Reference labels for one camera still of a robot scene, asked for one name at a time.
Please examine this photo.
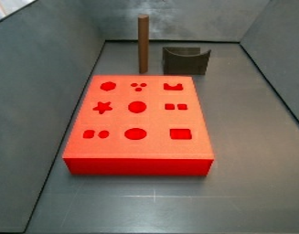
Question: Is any brown oval peg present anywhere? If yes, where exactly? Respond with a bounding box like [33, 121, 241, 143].
[138, 14, 150, 73]

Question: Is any red shape-sorting board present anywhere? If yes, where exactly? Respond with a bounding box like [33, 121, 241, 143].
[63, 75, 214, 176]

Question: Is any dark grey curved holder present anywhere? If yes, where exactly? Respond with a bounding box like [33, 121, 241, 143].
[164, 47, 212, 75]

